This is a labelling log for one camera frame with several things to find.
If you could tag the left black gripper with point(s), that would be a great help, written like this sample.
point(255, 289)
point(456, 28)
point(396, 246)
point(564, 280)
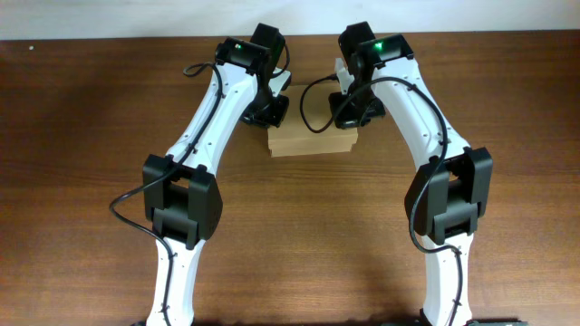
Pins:
point(277, 116)

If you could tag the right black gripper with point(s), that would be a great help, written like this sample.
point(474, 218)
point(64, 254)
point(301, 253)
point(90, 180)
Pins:
point(343, 119)

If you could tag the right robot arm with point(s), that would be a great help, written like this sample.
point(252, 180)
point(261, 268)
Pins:
point(449, 192)

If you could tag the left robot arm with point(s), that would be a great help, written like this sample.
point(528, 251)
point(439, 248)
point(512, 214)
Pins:
point(182, 198)

